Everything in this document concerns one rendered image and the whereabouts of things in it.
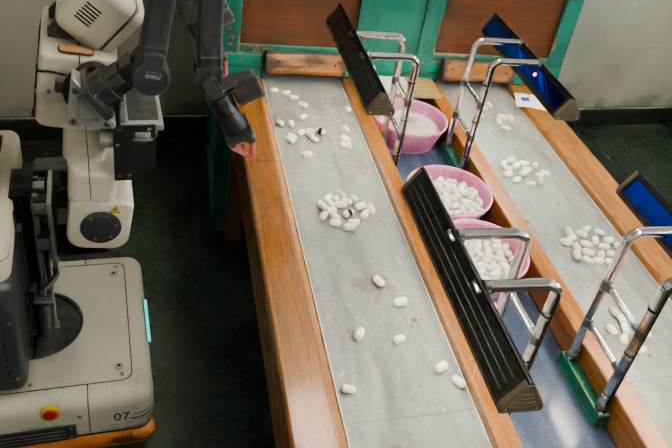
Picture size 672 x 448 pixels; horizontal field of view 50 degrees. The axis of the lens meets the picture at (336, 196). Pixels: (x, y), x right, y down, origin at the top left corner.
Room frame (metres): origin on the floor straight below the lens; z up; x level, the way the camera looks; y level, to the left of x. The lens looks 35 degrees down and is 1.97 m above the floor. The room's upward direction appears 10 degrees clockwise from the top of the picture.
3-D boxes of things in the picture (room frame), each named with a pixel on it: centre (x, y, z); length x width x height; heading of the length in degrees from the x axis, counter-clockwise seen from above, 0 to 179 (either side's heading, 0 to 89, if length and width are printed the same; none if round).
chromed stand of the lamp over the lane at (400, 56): (2.05, -0.07, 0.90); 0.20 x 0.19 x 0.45; 17
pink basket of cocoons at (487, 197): (1.85, -0.34, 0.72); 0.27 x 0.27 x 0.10
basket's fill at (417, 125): (2.27, -0.21, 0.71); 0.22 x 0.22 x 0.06
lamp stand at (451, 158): (2.16, -0.45, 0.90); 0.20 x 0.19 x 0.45; 17
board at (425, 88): (2.48, -0.15, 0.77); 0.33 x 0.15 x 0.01; 107
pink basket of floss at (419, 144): (2.27, -0.21, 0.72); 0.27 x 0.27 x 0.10
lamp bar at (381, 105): (2.03, 0.01, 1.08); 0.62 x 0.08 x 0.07; 17
